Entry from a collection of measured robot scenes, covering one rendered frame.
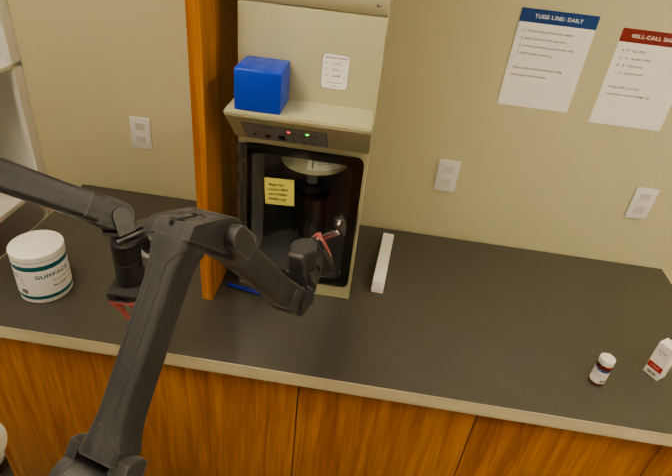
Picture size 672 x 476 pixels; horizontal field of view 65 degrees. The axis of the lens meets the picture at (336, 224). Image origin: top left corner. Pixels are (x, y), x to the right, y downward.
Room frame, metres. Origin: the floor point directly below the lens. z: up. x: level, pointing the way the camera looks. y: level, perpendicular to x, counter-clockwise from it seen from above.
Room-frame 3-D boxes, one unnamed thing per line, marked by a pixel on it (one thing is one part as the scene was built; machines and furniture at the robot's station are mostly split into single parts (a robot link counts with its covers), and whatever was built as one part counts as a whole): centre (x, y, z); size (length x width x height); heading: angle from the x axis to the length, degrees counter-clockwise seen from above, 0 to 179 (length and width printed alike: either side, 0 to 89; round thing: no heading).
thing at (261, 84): (1.11, 0.19, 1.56); 0.10 x 0.10 x 0.09; 87
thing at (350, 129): (1.10, 0.10, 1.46); 0.32 x 0.11 x 0.10; 87
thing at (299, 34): (1.29, 0.09, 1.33); 0.32 x 0.25 x 0.77; 87
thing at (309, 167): (1.15, 0.10, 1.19); 0.30 x 0.01 x 0.40; 86
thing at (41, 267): (1.06, 0.76, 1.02); 0.13 x 0.13 x 0.15
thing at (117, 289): (0.85, 0.42, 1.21); 0.10 x 0.07 x 0.07; 177
